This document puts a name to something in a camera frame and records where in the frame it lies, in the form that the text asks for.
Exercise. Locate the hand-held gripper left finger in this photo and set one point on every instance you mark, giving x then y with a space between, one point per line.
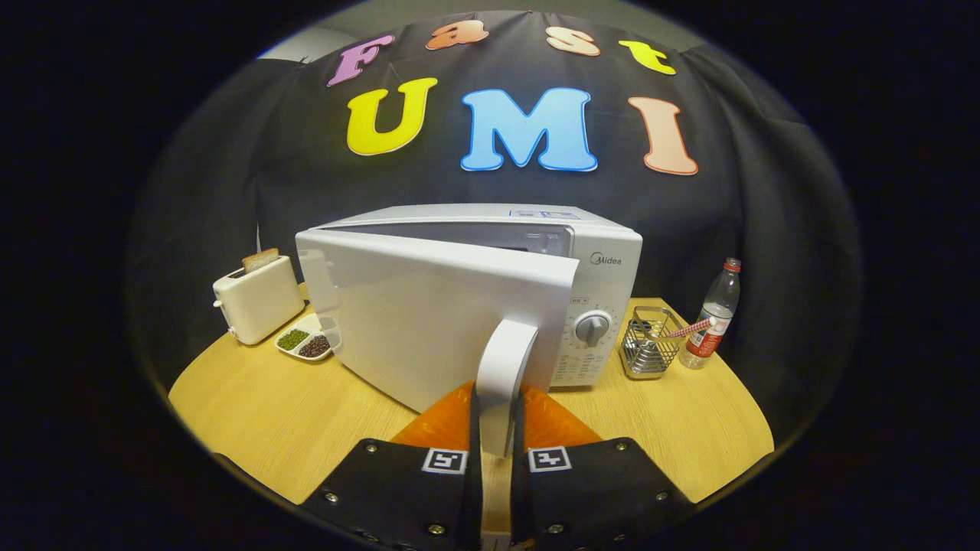
398 490

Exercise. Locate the red white striped straw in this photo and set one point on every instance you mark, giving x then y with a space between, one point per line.
689 328

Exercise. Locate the white toaster oven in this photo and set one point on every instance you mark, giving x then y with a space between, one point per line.
429 314

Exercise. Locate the white divided bean dish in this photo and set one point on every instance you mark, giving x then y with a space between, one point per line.
310 344

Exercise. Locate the toasted bread slice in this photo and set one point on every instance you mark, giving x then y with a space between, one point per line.
262 260

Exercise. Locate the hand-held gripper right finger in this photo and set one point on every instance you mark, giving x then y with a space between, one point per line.
597 490

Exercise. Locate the white bread toaster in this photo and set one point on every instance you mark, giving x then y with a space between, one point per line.
256 304

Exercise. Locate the clear bottle with red label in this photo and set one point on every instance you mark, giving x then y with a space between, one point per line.
717 306

